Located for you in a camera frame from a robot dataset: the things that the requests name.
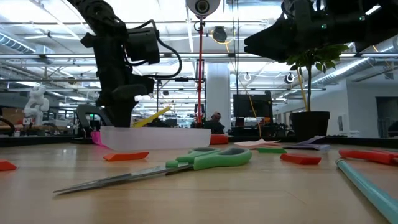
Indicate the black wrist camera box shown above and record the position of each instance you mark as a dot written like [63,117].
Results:
[143,45]

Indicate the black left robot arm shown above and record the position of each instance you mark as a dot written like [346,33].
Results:
[99,15]

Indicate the white column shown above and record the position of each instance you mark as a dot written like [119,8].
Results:
[218,93]

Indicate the purple paper notepad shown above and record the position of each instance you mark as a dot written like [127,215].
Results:
[308,145]

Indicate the green leafy plant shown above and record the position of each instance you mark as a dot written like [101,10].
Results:
[320,57]

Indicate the black stand frame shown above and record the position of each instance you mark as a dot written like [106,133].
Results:
[182,79]

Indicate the black plant pot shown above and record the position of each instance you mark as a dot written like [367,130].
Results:
[309,126]

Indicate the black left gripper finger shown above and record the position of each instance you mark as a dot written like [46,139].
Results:
[126,105]

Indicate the red vertical pole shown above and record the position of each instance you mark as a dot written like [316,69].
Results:
[200,77]

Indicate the translucent plastic box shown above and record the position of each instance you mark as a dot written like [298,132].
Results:
[155,138]

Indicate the teal pencil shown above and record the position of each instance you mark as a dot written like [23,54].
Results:
[370,191]

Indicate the black equipment at left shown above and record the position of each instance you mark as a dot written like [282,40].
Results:
[46,141]

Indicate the green eraser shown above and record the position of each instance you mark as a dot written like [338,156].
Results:
[272,150]

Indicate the red rounded object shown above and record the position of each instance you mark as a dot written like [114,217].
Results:
[219,139]

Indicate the person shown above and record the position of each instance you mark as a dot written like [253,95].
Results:
[215,124]

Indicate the white round overhead camera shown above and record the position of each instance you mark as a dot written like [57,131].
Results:
[202,7]

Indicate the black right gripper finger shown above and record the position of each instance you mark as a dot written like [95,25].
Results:
[276,51]
[276,34]

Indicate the black monitor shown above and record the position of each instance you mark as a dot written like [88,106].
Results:
[252,105]

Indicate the yellow highlighter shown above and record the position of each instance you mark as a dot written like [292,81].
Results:
[152,117]

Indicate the orange eraser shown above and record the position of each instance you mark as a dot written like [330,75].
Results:
[6,165]
[126,156]

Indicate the red eraser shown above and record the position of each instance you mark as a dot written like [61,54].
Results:
[300,159]

